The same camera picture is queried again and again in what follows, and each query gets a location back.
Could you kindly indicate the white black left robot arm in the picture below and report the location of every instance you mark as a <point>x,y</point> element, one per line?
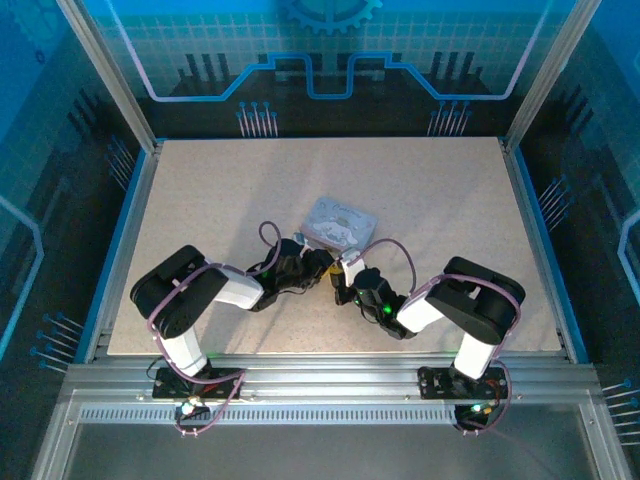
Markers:
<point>240,292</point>

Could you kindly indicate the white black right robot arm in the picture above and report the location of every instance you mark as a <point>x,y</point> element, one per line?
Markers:
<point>420,312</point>

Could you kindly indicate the light blue cartoon tin box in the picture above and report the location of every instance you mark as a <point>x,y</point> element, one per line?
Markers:
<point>340,220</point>

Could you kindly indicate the aluminium frame rail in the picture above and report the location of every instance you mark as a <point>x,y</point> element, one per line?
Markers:
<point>325,375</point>

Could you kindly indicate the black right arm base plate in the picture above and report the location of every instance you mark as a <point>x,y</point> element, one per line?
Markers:
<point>432,382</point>

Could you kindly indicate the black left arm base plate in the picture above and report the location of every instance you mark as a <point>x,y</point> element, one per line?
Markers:
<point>222,382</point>

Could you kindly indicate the aluminium table side rail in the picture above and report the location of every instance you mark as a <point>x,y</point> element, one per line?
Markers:
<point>537,225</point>
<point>125,240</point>

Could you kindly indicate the aluminium frame post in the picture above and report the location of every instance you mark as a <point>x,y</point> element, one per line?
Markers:
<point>107,75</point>
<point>547,75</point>

